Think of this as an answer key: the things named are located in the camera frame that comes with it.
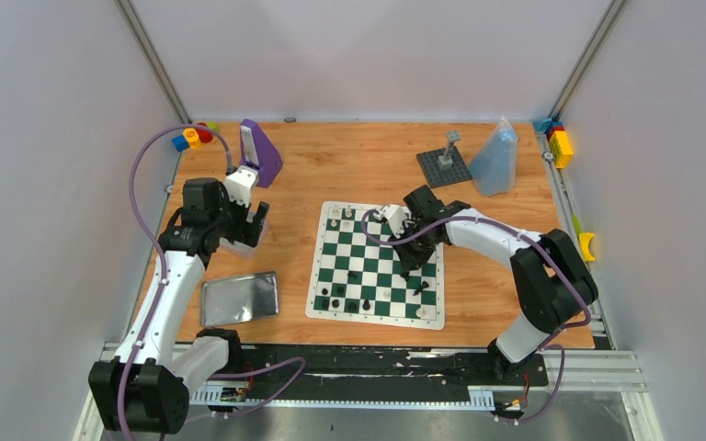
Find silver tin lid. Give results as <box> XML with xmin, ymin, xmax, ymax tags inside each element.
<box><xmin>199</xmin><ymin>271</ymin><xmax>279</xmax><ymax>327</ymax></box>

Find green white chess board mat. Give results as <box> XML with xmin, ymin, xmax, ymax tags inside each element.
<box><xmin>305</xmin><ymin>201</ymin><xmax>446</xmax><ymax>330</ymax></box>

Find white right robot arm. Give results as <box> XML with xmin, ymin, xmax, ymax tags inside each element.
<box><xmin>375</xmin><ymin>186</ymin><xmax>598</xmax><ymax>384</ymax></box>

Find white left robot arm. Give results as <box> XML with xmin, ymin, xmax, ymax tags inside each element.
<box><xmin>88</xmin><ymin>175</ymin><xmax>269</xmax><ymax>439</ymax></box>

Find silver tin box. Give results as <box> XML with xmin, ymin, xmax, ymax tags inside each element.
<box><xmin>220</xmin><ymin>237</ymin><xmax>259</xmax><ymax>259</ymax></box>

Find grey lego baseplate with tower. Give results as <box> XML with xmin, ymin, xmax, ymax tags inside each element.
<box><xmin>416</xmin><ymin>130</ymin><xmax>472</xmax><ymax>188</ymax></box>

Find purple metronome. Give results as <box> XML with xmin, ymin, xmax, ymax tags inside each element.
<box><xmin>239</xmin><ymin>119</ymin><xmax>283</xmax><ymax>188</ymax></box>

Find blue plastic bag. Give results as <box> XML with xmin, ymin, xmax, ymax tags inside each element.
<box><xmin>468</xmin><ymin>118</ymin><xmax>518</xmax><ymax>197</ymax></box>

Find colourful toy block stack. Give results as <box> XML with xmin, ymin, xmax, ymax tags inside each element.
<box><xmin>171</xmin><ymin>128</ymin><xmax>215</xmax><ymax>152</ymax></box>

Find yellow red blue duplo bricks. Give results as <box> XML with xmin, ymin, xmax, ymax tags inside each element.
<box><xmin>532</xmin><ymin>119</ymin><xmax>574</xmax><ymax>169</ymax></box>

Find yellow curved block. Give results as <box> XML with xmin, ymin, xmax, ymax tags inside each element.
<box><xmin>577</xmin><ymin>232</ymin><xmax>597</xmax><ymax>263</ymax></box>

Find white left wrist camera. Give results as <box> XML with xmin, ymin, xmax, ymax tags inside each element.
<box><xmin>223</xmin><ymin>165</ymin><xmax>259</xmax><ymax>208</ymax></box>

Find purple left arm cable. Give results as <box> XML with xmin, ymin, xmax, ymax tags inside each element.
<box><xmin>115</xmin><ymin>124</ymin><xmax>235</xmax><ymax>441</ymax></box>

